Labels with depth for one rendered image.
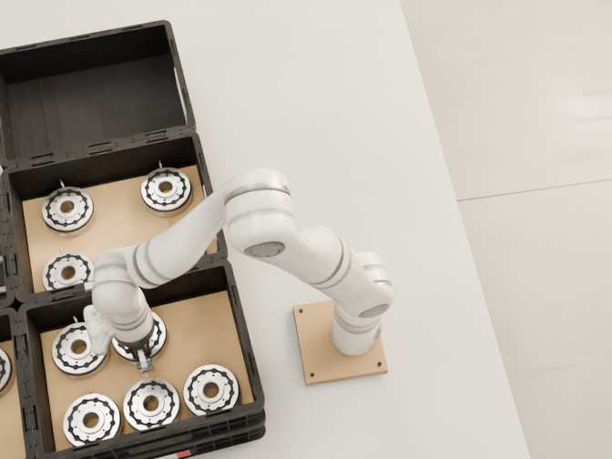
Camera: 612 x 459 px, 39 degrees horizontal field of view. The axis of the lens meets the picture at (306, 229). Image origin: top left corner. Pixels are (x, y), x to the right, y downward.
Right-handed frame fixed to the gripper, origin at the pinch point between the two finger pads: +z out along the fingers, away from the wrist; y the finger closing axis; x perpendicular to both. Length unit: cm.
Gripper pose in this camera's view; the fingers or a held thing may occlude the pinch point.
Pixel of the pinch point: (141, 349)
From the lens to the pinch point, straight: 168.4
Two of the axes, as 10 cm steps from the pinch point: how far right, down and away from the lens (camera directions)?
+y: -3.2, -8.4, 4.3
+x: -9.5, 2.7, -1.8
